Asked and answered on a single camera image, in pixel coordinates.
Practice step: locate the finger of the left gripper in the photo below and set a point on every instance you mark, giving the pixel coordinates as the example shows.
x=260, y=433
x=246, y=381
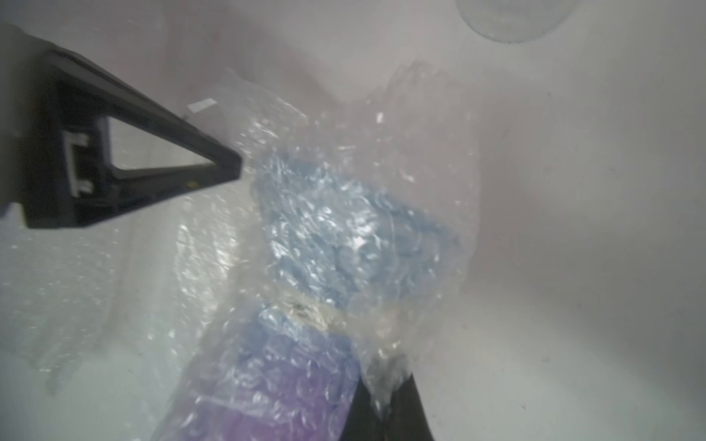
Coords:
x=95, y=148

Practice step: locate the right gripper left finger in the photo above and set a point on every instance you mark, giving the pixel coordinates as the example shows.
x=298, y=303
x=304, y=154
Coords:
x=362, y=423

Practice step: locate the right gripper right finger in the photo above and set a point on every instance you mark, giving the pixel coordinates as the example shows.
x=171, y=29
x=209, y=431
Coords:
x=406, y=419

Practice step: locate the purple blue tumbler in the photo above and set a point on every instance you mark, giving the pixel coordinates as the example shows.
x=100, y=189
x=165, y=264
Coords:
x=338, y=283

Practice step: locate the clear ribbed glass vase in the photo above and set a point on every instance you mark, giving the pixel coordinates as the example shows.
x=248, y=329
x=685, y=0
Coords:
x=514, y=21

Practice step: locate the clear bubble wrap roll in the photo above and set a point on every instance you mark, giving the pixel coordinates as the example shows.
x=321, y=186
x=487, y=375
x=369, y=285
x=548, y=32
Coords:
x=67, y=295

